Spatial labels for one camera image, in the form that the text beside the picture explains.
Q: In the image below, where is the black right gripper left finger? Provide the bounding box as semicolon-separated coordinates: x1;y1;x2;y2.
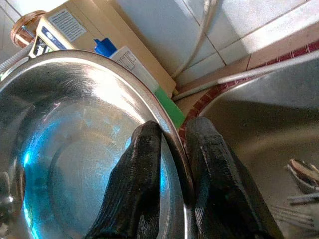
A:
86;120;163;239

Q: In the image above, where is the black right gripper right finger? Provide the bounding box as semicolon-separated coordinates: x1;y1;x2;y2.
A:
185;117;285;239

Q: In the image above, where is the stainless steel bowl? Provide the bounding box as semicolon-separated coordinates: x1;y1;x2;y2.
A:
0;49;199;239

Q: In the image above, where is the metal fork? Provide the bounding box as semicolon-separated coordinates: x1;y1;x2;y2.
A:
271;191;319;226

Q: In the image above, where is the green soap bottle blue cap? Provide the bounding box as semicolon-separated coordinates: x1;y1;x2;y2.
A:
93;37;186;130

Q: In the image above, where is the steel sink basin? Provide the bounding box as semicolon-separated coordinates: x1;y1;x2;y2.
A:
196;53;319;239

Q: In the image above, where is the beige water ionizer appliance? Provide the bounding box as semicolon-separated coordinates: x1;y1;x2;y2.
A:
28;0;178;98

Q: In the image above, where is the glass jar orange lid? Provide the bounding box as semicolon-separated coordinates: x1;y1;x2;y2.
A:
9;9;47;48

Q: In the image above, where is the thin white hose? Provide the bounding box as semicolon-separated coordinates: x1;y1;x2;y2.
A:
171;0;221;78

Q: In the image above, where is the grey corrugated hose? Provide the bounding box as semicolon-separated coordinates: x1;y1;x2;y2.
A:
0;46;34;74

